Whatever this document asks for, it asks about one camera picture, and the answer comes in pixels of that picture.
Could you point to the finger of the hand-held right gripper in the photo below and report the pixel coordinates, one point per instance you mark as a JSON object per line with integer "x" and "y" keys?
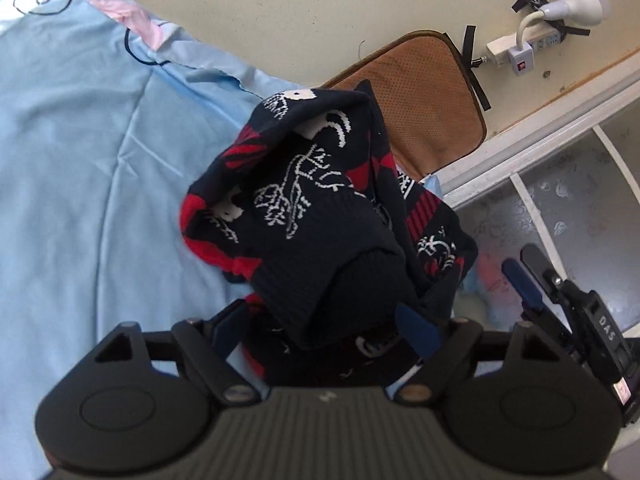
{"x": 539, "y": 262}
{"x": 522, "y": 282}

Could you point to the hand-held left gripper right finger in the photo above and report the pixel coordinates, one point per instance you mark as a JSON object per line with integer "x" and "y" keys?
{"x": 417, "y": 331}

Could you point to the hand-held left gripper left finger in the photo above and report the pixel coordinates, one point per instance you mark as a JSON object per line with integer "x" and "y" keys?
{"x": 228, "y": 331}

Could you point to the dark navy printed sweater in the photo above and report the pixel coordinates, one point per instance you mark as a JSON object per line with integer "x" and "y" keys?
{"x": 300, "y": 240}

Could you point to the white framed frosted window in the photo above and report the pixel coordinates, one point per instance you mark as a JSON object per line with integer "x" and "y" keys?
{"x": 575, "y": 195}

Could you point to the light blue printed bed sheet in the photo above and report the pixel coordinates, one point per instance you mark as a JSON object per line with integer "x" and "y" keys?
{"x": 75, "y": 185}

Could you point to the brown perforated seat cushion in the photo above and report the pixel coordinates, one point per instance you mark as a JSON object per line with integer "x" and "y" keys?
{"x": 415, "y": 90}

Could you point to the white power strip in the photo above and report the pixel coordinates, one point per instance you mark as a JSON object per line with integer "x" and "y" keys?
{"x": 546, "y": 40}

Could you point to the white gooseneck plug lamp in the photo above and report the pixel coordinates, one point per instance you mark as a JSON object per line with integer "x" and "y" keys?
{"x": 575, "y": 2}

